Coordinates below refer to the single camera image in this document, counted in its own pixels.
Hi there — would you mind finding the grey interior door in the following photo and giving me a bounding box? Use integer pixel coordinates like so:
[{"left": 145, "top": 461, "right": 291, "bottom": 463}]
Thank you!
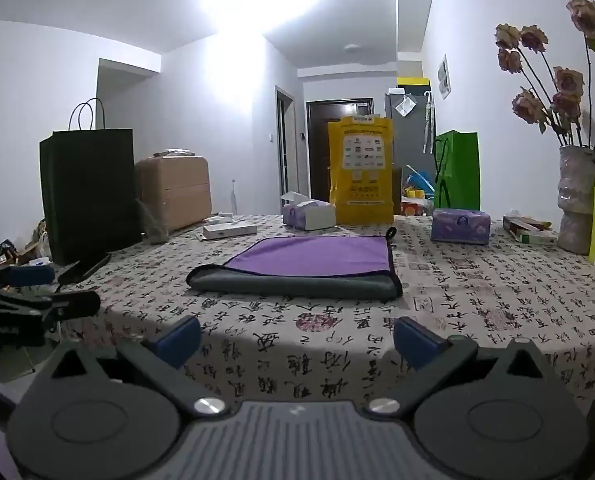
[{"left": 276, "top": 85, "right": 299, "bottom": 207}]

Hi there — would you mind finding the green paper bag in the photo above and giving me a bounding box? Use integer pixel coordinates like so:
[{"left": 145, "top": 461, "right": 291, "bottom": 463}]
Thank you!
[{"left": 433, "top": 130, "right": 481, "bottom": 211}]

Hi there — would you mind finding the dark wooden door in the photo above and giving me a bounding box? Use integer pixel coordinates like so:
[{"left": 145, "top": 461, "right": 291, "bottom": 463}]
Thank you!
[{"left": 305, "top": 98, "right": 374, "bottom": 202}]

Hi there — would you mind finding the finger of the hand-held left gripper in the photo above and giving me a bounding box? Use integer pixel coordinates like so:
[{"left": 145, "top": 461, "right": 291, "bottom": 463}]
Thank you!
[
  {"left": 0, "top": 262, "right": 57, "bottom": 292},
  {"left": 0, "top": 289, "right": 102, "bottom": 349}
]

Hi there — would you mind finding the pile of colourful toys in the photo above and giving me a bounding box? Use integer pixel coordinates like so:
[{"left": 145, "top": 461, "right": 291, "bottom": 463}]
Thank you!
[{"left": 400, "top": 164, "right": 436, "bottom": 217}]

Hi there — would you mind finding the purple and grey towel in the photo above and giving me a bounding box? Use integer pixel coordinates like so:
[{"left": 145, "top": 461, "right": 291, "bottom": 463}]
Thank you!
[{"left": 186, "top": 227, "right": 404, "bottom": 299}]

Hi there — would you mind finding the black paper bag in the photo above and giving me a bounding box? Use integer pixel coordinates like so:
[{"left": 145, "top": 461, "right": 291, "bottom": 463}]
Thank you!
[{"left": 40, "top": 98, "right": 143, "bottom": 267}]

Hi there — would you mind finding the grey refrigerator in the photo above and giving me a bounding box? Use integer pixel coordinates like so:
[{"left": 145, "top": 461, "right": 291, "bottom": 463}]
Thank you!
[{"left": 383, "top": 91, "right": 437, "bottom": 196}]

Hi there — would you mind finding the floor clutter pile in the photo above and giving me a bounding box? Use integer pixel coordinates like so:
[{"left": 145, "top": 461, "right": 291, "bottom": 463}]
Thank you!
[{"left": 0, "top": 217, "right": 53, "bottom": 267}]

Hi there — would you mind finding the white tissue box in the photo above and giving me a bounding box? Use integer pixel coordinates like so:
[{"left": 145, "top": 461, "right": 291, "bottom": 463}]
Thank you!
[{"left": 295, "top": 200, "right": 337, "bottom": 231}]

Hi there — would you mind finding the tan suitcase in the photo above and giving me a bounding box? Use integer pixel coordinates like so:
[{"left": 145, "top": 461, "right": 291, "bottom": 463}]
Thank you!
[{"left": 135, "top": 155, "right": 212, "bottom": 233}]

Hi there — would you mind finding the silver textured vase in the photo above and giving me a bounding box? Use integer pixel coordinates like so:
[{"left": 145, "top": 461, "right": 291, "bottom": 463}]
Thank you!
[{"left": 556, "top": 145, "right": 595, "bottom": 255}]

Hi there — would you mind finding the clear plastic container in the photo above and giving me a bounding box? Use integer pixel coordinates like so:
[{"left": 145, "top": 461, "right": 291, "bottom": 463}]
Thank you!
[{"left": 136, "top": 197, "right": 171, "bottom": 245}]

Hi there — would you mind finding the green and white box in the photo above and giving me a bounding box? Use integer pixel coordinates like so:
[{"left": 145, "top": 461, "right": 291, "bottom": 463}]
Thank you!
[{"left": 514, "top": 230, "right": 559, "bottom": 247}]

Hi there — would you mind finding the dried rose bouquet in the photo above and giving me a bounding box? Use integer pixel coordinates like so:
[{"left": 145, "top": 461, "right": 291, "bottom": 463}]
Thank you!
[{"left": 494, "top": 0, "right": 595, "bottom": 152}]

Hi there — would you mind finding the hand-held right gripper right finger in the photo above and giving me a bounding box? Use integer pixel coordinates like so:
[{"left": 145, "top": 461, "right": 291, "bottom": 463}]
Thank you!
[{"left": 366, "top": 316, "right": 549, "bottom": 418}]

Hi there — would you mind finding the hanging umbrella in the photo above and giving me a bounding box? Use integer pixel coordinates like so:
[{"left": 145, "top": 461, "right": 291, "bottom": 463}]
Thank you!
[{"left": 423, "top": 92, "right": 437, "bottom": 155}]

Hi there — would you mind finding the flat white box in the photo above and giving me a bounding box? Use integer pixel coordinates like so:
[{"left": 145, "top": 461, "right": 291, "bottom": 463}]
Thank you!
[{"left": 202, "top": 222, "right": 258, "bottom": 239}]

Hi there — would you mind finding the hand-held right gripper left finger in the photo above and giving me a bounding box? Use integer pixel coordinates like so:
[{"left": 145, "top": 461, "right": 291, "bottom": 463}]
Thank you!
[{"left": 48, "top": 316, "right": 231, "bottom": 418}]

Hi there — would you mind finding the yellow box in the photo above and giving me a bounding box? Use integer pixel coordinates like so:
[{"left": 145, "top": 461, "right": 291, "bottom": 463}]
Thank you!
[{"left": 397, "top": 76, "right": 430, "bottom": 95}]

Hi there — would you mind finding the yellow paper bag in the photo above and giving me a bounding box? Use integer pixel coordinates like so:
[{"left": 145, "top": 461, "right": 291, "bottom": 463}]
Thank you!
[{"left": 326, "top": 115, "right": 395, "bottom": 225}]

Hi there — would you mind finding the wall poster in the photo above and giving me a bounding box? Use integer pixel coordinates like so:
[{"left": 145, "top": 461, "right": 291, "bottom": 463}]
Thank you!
[{"left": 437, "top": 53, "right": 452, "bottom": 100}]

